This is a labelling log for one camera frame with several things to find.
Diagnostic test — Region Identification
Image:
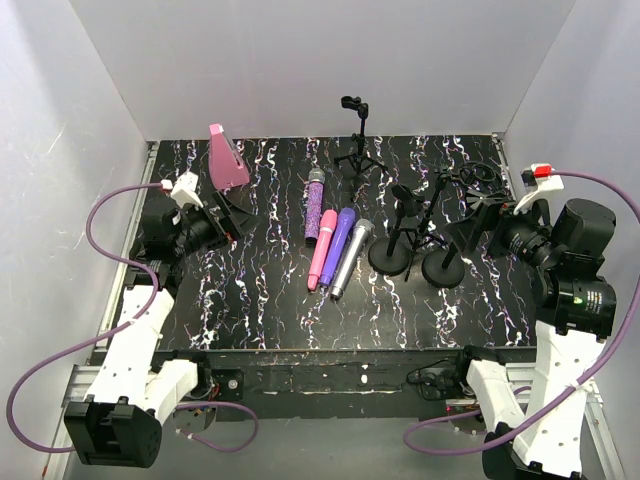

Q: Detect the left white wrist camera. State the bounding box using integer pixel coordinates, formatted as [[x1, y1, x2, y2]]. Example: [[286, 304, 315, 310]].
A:
[[160, 172, 203, 208]]

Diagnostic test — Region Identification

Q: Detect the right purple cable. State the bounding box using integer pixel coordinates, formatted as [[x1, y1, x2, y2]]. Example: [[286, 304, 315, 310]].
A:
[[402, 170, 640, 456]]

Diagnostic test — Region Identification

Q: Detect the silver microphone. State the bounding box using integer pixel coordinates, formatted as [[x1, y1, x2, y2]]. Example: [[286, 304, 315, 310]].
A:
[[329, 219, 374, 300]]

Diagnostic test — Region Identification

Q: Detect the left aluminium rail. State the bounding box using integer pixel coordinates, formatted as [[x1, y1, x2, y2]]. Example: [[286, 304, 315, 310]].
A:
[[41, 141, 159, 480]]

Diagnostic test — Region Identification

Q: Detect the glitter purple microphone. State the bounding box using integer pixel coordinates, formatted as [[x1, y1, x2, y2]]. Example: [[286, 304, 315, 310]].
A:
[[304, 168, 325, 246]]

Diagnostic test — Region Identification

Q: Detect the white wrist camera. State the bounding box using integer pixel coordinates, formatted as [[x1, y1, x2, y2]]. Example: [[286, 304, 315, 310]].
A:
[[514, 163, 564, 215], [160, 172, 203, 208]]

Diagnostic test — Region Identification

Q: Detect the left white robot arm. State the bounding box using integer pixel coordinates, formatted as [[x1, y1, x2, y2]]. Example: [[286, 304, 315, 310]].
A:
[[64, 181, 256, 468]]

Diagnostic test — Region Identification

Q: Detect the black round-base stand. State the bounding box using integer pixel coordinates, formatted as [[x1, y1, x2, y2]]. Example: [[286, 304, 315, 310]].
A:
[[368, 183, 425, 276], [420, 169, 469, 289]]

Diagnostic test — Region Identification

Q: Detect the black tripod stand with ring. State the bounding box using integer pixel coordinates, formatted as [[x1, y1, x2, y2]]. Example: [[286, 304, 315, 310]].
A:
[[404, 161, 504, 281]]

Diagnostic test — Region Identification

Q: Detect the pink microphone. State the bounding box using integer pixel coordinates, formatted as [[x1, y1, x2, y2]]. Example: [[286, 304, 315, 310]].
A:
[[307, 209, 338, 292]]

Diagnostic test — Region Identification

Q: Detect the black tripod mic stand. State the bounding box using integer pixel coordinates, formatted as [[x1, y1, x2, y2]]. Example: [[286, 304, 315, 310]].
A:
[[334, 96, 388, 179]]

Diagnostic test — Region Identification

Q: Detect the black round-base stand right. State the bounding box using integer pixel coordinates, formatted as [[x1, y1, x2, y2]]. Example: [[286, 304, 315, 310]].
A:
[[420, 169, 469, 289]]

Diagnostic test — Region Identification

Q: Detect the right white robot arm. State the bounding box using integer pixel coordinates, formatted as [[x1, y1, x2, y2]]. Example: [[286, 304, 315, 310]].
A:
[[448, 195, 617, 479]]

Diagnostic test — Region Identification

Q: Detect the pink metronome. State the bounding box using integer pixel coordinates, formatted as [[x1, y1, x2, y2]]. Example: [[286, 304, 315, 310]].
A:
[[208, 124, 250, 190]]

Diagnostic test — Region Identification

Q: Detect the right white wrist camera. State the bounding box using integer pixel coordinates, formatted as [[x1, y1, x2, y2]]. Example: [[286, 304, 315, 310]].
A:
[[514, 163, 564, 215]]

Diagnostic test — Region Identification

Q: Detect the black round-base stand left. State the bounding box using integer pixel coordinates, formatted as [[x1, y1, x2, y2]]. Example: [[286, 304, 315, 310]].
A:
[[368, 183, 425, 276]]

